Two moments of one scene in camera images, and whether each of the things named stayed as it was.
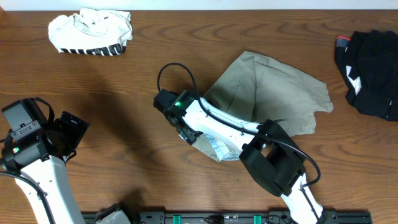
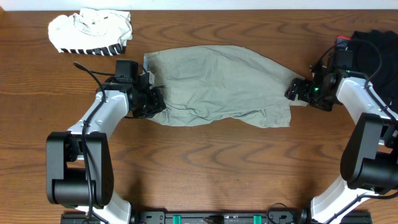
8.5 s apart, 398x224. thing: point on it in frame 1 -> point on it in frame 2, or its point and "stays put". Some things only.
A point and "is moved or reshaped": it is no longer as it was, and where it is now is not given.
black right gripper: x=188 y=135 -> x=304 y=95
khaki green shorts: x=258 y=88 is moved or reshaped
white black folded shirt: x=92 y=31 stays put
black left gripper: x=73 y=128 -> x=154 y=101
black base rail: x=241 y=216 stays put
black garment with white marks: x=369 y=62 stays put
